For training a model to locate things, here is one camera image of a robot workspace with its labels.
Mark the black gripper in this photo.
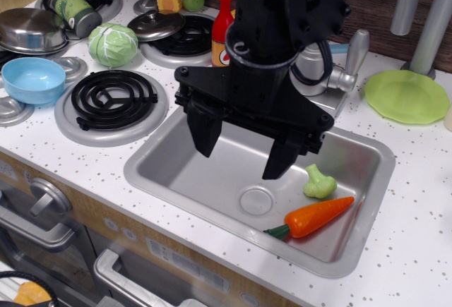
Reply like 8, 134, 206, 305
174, 22, 333, 180

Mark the red toy ketchup bottle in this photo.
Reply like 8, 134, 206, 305
211, 0, 234, 67

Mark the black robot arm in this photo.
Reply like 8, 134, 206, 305
174, 0, 350, 180

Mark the silver sink basin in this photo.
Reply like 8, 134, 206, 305
124, 109, 396, 278

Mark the green toy broccoli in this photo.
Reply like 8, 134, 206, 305
303, 164, 338, 199

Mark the orange toy carrot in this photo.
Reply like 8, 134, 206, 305
264, 196, 355, 239

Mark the silver faucet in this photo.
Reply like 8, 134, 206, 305
289, 0, 418, 117

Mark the back right stove burner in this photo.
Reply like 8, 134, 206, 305
140, 13, 214, 69

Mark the front black stove burner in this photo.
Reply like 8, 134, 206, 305
54, 70, 169, 148

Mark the green toy lime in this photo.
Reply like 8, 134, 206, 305
182, 0, 205, 12

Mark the metal pot lid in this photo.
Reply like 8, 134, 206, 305
127, 10, 185, 42

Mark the orange toy corn piece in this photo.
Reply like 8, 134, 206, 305
157, 0, 183, 13

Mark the green toy cabbage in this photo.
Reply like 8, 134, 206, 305
88, 23, 138, 68

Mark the green plastic plate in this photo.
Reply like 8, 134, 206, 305
364, 70, 451, 125

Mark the silver stove knob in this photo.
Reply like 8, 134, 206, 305
53, 56, 88, 83
0, 96, 34, 127
133, 0, 158, 15

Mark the grey oven knob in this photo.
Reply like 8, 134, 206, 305
30, 177, 72, 217

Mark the green toy can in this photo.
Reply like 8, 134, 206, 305
50, 0, 102, 38

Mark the grey vertical pole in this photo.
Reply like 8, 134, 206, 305
403, 0, 451, 79

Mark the blue plastic bowl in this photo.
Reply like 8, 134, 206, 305
1, 57, 66, 105

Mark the stainless steel pot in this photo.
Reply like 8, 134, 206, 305
1, 8, 69, 55

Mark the yellow object in basket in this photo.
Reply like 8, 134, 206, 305
13, 282, 52, 306

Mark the black cable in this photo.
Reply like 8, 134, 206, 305
290, 38, 335, 87

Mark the blue utensil handle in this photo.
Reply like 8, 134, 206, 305
329, 42, 349, 54

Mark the lower oven door handle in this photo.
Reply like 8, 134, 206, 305
93, 248, 213, 307

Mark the oven door handle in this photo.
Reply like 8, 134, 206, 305
1, 207, 76, 253
93, 248, 213, 307

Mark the upper oven door handle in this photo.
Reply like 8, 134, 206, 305
1, 207, 76, 253

